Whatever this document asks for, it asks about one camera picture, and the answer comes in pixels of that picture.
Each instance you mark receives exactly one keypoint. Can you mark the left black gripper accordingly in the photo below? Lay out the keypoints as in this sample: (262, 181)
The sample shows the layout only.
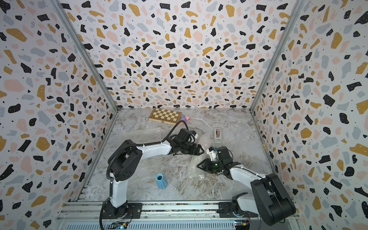
(194, 152)

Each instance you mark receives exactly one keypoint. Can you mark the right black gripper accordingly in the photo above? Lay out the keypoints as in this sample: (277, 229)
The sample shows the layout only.
(207, 165)

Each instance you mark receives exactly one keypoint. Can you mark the small blue ribbed vase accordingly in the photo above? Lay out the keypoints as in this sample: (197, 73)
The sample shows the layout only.
(161, 181)

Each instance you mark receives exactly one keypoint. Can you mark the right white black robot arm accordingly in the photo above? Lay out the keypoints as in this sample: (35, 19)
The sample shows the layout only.
(268, 199)

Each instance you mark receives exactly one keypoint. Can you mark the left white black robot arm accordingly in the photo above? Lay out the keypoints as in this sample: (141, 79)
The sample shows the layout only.
(124, 162)

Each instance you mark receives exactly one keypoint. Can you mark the clear tape dispenser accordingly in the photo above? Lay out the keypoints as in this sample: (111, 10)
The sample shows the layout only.
(217, 136)

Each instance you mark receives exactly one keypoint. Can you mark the purple orange small toy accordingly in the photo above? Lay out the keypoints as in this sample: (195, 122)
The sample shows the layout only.
(182, 118)

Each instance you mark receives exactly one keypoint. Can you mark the wooden chessboard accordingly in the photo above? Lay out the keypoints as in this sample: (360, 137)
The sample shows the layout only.
(165, 116)

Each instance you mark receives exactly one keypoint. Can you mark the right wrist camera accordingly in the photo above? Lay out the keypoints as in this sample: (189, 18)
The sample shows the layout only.
(212, 153)

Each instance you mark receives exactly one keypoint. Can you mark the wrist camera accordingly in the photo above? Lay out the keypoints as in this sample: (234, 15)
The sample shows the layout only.
(212, 153)
(192, 136)

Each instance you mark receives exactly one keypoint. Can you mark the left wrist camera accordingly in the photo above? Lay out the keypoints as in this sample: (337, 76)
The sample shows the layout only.
(192, 136)

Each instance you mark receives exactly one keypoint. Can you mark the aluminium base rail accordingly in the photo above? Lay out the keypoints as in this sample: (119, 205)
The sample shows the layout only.
(168, 215)

